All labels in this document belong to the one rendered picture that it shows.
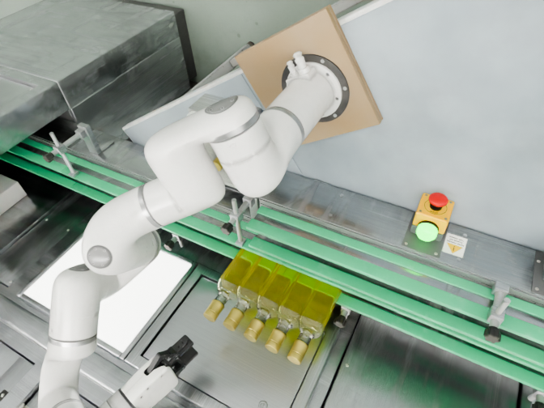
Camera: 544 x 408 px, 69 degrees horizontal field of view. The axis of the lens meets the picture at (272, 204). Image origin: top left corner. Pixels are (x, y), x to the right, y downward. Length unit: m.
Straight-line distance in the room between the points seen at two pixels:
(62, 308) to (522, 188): 0.91
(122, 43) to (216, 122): 1.18
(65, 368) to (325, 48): 0.83
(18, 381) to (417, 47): 1.25
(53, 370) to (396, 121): 0.86
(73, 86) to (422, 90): 1.21
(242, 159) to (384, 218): 0.47
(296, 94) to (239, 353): 0.67
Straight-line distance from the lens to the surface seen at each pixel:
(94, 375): 1.20
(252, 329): 0.97
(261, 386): 1.07
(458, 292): 0.94
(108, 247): 0.73
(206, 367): 1.11
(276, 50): 0.89
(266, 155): 0.65
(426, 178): 0.96
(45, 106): 1.59
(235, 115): 0.62
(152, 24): 1.88
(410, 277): 0.93
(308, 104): 0.78
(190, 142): 0.63
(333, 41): 0.83
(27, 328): 1.36
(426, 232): 0.93
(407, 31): 0.80
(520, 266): 1.01
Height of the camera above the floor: 1.48
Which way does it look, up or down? 36 degrees down
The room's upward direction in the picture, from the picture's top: 144 degrees counter-clockwise
